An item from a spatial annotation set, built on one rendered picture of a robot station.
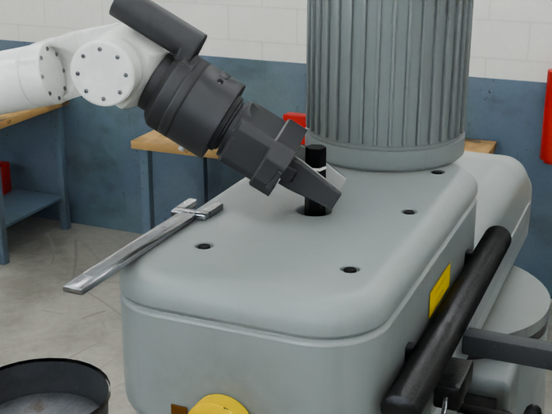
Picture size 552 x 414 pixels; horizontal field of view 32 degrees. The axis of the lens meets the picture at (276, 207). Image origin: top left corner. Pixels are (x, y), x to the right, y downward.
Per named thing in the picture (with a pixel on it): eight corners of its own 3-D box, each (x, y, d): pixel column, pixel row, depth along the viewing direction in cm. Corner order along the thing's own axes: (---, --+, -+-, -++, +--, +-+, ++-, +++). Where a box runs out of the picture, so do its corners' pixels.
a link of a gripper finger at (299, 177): (328, 212, 98) (277, 180, 98) (345, 186, 97) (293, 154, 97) (327, 217, 96) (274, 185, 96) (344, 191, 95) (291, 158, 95)
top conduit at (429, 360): (417, 434, 81) (420, 398, 80) (370, 424, 83) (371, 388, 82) (510, 252, 121) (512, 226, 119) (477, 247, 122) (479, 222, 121)
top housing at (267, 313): (364, 486, 82) (370, 315, 76) (100, 421, 91) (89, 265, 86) (477, 282, 122) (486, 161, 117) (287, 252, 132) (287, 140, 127)
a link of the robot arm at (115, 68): (154, 154, 95) (54, 94, 94) (183, 124, 105) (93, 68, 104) (206, 58, 90) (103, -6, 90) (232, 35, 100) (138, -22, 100)
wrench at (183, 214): (92, 298, 79) (91, 289, 79) (52, 291, 81) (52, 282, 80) (223, 209, 100) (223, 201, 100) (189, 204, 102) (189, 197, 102)
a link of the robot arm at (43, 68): (150, 93, 96) (29, 114, 99) (176, 72, 104) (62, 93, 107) (133, 29, 94) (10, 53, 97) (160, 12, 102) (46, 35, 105)
